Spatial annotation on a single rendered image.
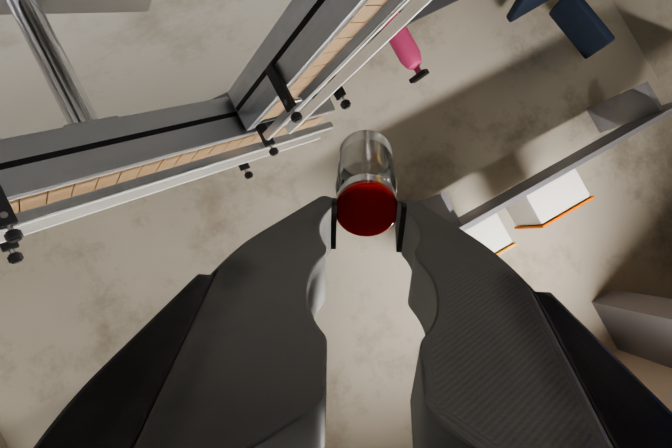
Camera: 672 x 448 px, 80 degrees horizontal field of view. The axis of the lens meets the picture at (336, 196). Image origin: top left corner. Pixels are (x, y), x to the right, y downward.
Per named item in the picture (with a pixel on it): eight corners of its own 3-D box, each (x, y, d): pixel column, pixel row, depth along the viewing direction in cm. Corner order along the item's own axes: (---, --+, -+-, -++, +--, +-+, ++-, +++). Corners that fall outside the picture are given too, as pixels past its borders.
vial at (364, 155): (394, 129, 16) (403, 178, 13) (389, 177, 17) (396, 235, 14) (339, 127, 16) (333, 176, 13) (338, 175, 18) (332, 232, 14)
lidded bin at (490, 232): (423, 242, 273) (440, 273, 271) (441, 243, 239) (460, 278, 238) (474, 213, 278) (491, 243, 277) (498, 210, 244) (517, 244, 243)
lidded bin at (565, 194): (498, 200, 280) (514, 229, 279) (525, 195, 247) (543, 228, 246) (545, 174, 285) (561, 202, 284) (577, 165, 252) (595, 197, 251)
